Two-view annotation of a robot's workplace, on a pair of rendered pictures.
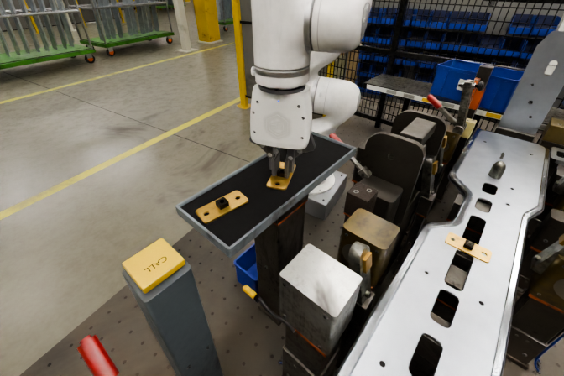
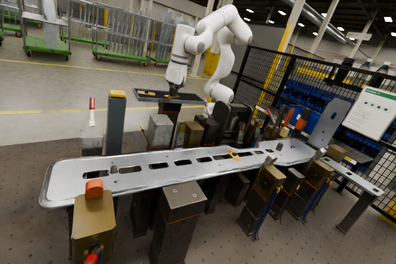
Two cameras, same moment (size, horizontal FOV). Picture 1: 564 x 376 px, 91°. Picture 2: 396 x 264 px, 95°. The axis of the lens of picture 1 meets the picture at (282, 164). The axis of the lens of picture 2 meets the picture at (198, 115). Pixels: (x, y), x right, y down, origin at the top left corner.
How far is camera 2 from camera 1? 0.56 m
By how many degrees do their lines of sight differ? 18
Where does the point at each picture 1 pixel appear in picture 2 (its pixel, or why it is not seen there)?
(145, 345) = not seen: hidden behind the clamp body
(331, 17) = (189, 42)
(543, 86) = (329, 124)
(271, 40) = (175, 45)
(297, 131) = (177, 76)
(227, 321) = not seen: hidden behind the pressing
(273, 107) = (172, 67)
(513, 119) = (314, 139)
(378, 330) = (174, 151)
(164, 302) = (114, 104)
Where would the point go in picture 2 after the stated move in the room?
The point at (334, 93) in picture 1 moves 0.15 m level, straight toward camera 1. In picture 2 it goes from (220, 90) to (210, 92)
